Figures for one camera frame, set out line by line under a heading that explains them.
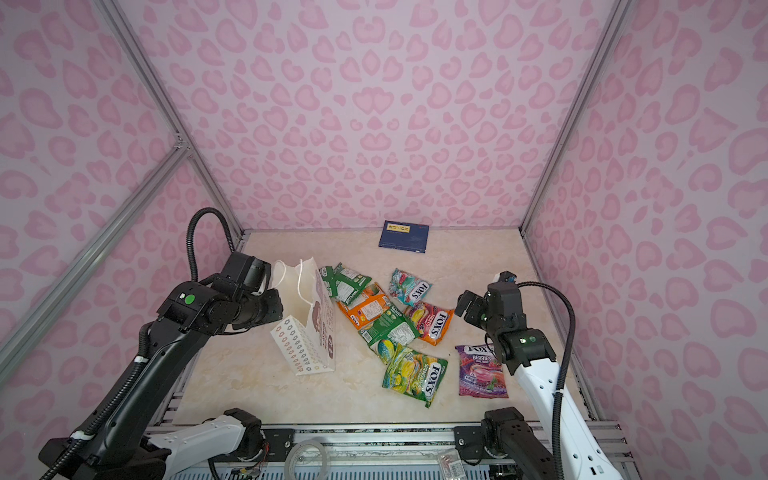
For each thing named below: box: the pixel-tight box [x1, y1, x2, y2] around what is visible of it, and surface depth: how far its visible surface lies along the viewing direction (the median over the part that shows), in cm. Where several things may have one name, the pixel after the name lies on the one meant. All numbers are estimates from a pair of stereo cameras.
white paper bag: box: [270, 257, 336, 376], surface depth 72 cm
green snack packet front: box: [358, 303, 421, 353], surface depth 92 cm
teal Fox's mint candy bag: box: [388, 268, 433, 307], surface depth 102 cm
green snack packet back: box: [319, 262, 372, 305], surface depth 103 cm
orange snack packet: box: [336, 288, 390, 330], surface depth 97 cm
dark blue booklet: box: [378, 220, 430, 253], surface depth 120 cm
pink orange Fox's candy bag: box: [404, 302, 455, 346], surface depth 93 cm
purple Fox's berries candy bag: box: [455, 343, 509, 399], surface depth 84 cm
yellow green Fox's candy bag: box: [382, 346, 449, 408], surface depth 83 cm
